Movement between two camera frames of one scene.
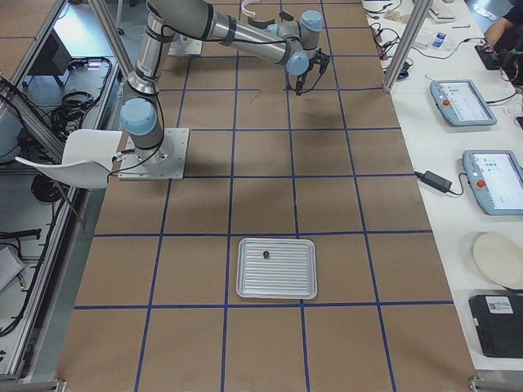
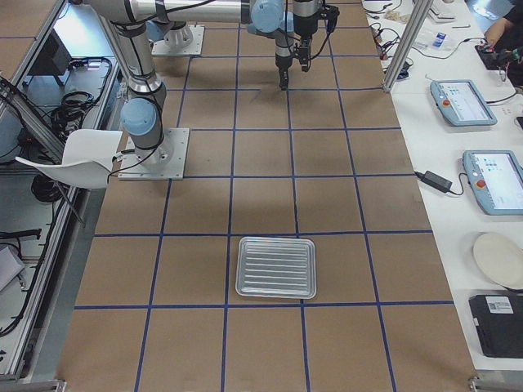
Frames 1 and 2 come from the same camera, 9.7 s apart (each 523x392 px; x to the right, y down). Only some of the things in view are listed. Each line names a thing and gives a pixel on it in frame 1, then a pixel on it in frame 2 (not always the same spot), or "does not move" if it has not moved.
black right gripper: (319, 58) -> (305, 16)
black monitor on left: (55, 58) does not move
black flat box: (498, 321) does not move
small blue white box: (439, 40) does not move
